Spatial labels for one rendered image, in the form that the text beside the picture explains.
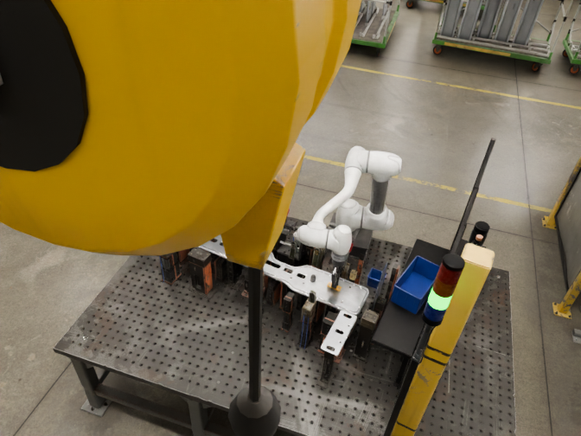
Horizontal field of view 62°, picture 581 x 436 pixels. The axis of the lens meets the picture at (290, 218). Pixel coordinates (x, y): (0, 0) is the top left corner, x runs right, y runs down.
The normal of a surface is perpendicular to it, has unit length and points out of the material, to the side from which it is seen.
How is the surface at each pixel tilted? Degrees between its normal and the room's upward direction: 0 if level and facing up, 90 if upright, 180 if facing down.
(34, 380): 0
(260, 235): 90
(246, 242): 90
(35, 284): 0
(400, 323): 0
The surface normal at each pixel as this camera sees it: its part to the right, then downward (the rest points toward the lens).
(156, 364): 0.05, -0.76
